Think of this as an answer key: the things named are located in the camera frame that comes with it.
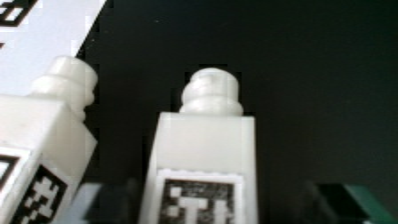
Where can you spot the white marker sheet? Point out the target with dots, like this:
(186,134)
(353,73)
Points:
(44,26)

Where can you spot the white table leg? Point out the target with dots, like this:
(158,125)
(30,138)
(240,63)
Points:
(46,143)
(199,189)

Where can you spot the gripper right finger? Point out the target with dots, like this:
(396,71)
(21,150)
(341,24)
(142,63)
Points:
(341,204)

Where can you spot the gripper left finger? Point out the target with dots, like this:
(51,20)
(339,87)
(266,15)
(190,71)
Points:
(105,204)

